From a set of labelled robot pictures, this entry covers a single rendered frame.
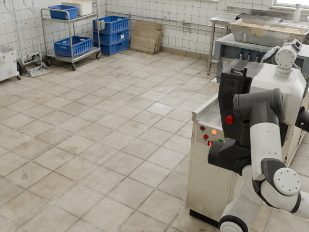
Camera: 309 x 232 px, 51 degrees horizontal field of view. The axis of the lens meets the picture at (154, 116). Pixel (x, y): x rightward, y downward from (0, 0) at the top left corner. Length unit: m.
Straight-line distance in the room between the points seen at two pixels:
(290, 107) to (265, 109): 0.18
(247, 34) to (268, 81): 1.42
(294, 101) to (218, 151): 0.43
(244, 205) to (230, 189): 0.68
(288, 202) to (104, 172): 2.22
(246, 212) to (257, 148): 0.64
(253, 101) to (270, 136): 0.13
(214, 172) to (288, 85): 1.16
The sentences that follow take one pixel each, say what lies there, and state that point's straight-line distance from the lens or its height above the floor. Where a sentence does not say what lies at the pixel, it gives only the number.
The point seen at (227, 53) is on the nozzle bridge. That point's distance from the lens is 2.75.
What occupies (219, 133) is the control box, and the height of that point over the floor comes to 0.81.
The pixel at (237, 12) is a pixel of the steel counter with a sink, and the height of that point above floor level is 0.90.
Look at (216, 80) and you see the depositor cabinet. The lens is 2.80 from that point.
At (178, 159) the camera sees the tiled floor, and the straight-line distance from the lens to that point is 3.20.
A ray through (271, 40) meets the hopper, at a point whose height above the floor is 1.24.
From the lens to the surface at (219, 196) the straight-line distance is 2.34.
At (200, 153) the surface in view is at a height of 0.60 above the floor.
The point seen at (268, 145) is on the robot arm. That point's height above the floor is 1.31.
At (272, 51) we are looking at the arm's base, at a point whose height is 1.44.
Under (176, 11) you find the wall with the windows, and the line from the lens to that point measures 6.26.
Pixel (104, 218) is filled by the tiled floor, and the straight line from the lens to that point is 2.60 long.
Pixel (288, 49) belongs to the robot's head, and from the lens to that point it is 1.25.
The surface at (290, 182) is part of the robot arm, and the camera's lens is 0.99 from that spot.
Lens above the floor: 1.82
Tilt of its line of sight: 27 degrees down
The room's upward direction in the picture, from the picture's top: 2 degrees clockwise
